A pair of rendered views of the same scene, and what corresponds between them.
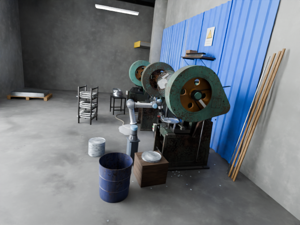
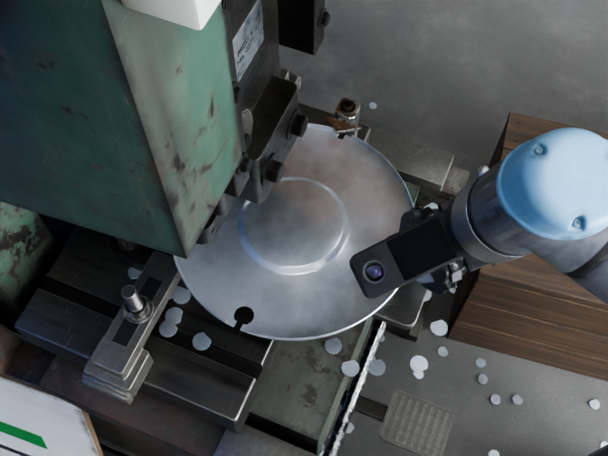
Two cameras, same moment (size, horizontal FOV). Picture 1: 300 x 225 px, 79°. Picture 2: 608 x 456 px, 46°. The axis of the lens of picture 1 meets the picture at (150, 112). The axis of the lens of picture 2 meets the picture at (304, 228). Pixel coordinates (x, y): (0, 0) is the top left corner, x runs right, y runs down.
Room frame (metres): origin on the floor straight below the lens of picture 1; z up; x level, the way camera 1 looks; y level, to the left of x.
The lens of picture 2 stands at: (3.31, -0.11, 1.53)
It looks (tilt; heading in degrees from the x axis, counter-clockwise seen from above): 62 degrees down; 219
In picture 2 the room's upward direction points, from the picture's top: straight up
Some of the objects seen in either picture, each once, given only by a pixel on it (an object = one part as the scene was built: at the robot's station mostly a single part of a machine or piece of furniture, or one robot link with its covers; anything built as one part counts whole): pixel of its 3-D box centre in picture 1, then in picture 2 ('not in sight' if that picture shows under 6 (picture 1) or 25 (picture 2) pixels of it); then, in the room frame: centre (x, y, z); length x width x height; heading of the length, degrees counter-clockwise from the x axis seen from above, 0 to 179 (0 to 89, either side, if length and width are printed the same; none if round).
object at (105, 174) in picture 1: (114, 177); not in sight; (2.04, 0.36, 0.24); 0.42 x 0.42 x 0.48
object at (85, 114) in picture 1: (88, 104); not in sight; (4.61, 1.64, 0.47); 0.46 x 0.43 x 0.95; 86
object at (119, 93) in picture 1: (117, 101); not in sight; (5.73, 1.08, 0.40); 0.45 x 0.40 x 0.79; 28
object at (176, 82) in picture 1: (198, 93); not in sight; (2.75, -0.69, 1.33); 1.03 x 0.28 x 0.82; 106
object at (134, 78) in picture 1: (147, 86); not in sight; (6.48, 0.20, 0.87); 1.53 x 0.99 x 1.74; 109
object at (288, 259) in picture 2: (170, 120); (293, 223); (3.01, -0.37, 0.78); 0.29 x 0.29 x 0.01
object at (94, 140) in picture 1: (97, 140); not in sight; (3.01, 0.89, 0.25); 0.29 x 0.29 x 0.01
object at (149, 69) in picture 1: (165, 96); not in sight; (4.80, -0.36, 0.87); 1.53 x 0.99 x 1.74; 104
